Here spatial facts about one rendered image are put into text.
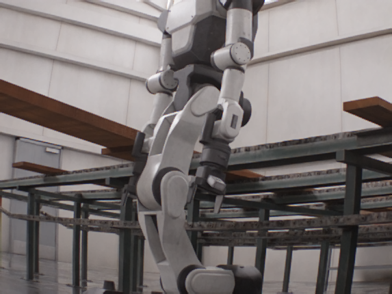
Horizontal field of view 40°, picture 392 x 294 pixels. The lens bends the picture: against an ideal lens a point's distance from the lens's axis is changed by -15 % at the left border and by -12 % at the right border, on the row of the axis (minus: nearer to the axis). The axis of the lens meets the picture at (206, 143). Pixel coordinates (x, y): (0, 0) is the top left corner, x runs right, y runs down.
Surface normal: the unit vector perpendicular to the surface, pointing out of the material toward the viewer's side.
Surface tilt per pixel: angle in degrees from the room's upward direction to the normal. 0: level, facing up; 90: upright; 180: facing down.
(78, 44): 90
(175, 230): 115
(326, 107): 89
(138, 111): 88
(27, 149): 90
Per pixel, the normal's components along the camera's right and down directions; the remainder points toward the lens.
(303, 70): -0.76, -0.22
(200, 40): -0.18, -0.07
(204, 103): 0.58, -0.11
